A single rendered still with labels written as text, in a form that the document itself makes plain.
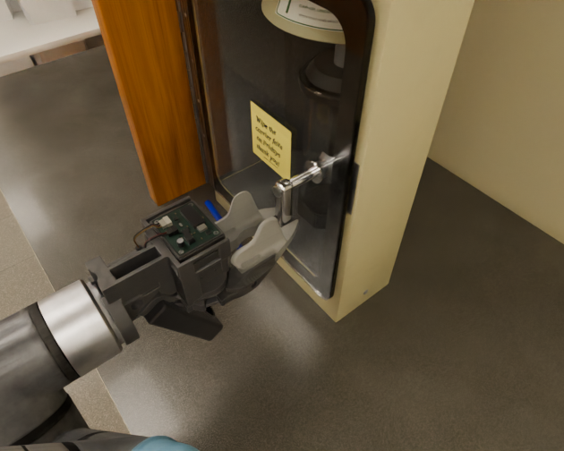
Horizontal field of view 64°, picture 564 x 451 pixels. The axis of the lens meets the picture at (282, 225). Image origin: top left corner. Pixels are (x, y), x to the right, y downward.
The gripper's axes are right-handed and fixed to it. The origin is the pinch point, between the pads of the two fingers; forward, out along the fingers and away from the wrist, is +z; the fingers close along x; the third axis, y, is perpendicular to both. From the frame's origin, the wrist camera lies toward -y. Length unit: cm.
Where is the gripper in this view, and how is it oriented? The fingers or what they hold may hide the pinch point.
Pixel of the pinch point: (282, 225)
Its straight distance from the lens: 50.5
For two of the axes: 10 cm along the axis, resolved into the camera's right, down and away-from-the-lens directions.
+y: 0.0, -6.7, -7.4
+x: -6.2, -5.9, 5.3
